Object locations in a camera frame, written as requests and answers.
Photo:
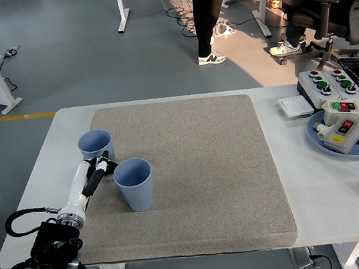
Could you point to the black office chair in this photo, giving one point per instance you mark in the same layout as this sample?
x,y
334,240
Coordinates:
x,y
344,15

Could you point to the white switch box green red buttons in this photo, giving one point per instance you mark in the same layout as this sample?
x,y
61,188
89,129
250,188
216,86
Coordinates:
x,y
332,115

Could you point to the grey floor plug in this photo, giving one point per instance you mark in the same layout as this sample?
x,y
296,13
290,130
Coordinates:
x,y
12,50

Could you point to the white wall switch panel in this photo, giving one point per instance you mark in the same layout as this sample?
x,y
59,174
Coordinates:
x,y
295,106

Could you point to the grey-brown mat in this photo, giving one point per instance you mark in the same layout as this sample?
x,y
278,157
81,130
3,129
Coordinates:
x,y
188,173

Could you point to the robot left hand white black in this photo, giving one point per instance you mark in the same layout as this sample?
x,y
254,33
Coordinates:
x,y
77,187

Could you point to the white push-button control box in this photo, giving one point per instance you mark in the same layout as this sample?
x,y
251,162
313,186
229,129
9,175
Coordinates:
x,y
357,89
308,91

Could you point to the white switch box yellow label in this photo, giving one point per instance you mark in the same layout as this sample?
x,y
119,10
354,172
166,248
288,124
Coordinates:
x,y
346,144

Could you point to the blue ribbed cup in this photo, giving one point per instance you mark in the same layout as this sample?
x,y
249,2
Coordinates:
x,y
138,195
94,143

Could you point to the standing person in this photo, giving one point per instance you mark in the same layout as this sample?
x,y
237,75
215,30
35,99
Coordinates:
x,y
206,8

